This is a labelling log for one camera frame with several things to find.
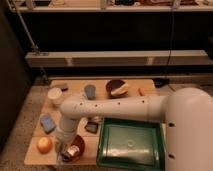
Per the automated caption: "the blue sponge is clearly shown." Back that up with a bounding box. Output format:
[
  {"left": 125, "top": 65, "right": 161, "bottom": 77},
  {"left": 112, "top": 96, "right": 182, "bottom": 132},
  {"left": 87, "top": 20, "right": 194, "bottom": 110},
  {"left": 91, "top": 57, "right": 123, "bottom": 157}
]
[{"left": 40, "top": 114, "right": 56, "bottom": 134}]

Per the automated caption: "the blue plastic cup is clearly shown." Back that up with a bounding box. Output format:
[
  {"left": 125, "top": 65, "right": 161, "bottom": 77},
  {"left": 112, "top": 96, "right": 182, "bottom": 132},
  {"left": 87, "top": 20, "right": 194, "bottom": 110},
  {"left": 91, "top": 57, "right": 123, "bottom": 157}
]
[{"left": 84, "top": 84, "right": 96, "bottom": 100}]

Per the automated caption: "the metal stand pole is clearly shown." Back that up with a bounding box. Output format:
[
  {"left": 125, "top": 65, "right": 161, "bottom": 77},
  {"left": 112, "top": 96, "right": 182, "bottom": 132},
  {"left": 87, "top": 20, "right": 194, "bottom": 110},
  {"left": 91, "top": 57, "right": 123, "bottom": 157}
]
[{"left": 11, "top": 0, "right": 49, "bottom": 56}]

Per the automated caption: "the red bowl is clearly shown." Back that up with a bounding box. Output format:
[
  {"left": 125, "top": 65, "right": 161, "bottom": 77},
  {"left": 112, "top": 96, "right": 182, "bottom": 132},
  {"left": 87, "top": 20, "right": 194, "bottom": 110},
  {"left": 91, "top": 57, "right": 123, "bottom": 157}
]
[{"left": 67, "top": 135, "right": 85, "bottom": 162}]

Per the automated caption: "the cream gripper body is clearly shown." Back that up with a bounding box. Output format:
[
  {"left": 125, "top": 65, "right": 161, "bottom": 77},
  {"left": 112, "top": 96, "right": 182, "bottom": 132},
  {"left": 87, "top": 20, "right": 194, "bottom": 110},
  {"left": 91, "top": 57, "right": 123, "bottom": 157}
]
[{"left": 54, "top": 128, "right": 75, "bottom": 152}]

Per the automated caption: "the green plastic tray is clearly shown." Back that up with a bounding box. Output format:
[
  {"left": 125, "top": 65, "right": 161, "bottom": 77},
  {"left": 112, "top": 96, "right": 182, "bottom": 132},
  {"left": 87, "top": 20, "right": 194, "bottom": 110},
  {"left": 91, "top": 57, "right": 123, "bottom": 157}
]
[{"left": 96, "top": 118, "right": 165, "bottom": 171}]

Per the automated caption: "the small red carrot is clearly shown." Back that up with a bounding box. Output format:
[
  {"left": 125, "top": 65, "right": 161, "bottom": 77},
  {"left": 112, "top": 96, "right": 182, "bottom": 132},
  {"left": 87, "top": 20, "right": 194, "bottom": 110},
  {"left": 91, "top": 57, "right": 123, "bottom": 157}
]
[{"left": 138, "top": 88, "right": 144, "bottom": 96}]

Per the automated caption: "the small dark box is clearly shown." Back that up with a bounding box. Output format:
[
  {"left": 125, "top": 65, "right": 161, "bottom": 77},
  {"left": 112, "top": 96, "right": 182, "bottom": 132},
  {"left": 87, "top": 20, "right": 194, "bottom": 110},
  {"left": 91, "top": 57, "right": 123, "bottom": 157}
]
[{"left": 85, "top": 122, "right": 99, "bottom": 134}]

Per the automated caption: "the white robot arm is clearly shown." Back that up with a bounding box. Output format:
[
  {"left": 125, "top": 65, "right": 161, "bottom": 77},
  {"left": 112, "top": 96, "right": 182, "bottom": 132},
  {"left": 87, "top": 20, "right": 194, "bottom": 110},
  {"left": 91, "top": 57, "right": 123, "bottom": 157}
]
[{"left": 55, "top": 88, "right": 213, "bottom": 171}]

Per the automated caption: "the dark brown bowl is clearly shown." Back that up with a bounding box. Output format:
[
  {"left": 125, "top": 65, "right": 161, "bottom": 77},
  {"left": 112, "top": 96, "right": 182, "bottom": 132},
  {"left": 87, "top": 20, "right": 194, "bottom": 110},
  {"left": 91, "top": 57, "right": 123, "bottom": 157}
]
[{"left": 105, "top": 79, "right": 130, "bottom": 98}]

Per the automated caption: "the orange fruit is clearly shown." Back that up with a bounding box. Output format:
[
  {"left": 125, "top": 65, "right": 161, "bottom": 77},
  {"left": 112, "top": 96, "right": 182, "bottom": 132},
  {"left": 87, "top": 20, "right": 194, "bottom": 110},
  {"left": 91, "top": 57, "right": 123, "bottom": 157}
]
[{"left": 37, "top": 137, "right": 52, "bottom": 154}]

